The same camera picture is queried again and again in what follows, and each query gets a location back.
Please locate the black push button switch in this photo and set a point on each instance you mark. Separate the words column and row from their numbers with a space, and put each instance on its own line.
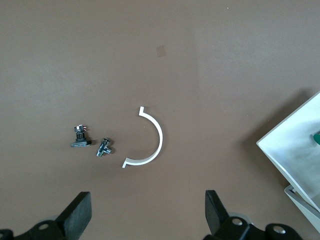
column 80, row 144

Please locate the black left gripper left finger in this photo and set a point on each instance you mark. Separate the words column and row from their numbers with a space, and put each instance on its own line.
column 77, row 212

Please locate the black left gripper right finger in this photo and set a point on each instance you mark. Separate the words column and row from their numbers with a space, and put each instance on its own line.
column 215, row 212

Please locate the white drawer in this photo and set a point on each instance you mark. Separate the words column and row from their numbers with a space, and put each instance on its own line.
column 295, row 150

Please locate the small metal fitting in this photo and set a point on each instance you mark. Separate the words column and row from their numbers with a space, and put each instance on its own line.
column 102, row 148

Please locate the white drawer cabinet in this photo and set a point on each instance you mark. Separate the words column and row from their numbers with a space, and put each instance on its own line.
column 296, row 197

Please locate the green push button switch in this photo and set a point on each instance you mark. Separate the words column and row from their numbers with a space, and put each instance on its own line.
column 317, row 138

